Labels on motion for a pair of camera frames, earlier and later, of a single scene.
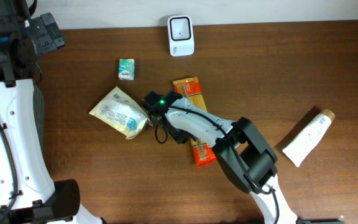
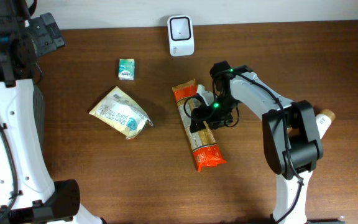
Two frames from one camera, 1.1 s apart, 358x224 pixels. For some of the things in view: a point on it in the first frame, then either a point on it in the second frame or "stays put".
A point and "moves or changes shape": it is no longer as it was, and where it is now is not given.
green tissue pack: x=126 y=69 stays put
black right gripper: x=180 y=138 -> x=203 y=108
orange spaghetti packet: x=188 y=88 moves or changes shape
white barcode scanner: x=181 y=35 stays put
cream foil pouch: x=122 y=112 stays put
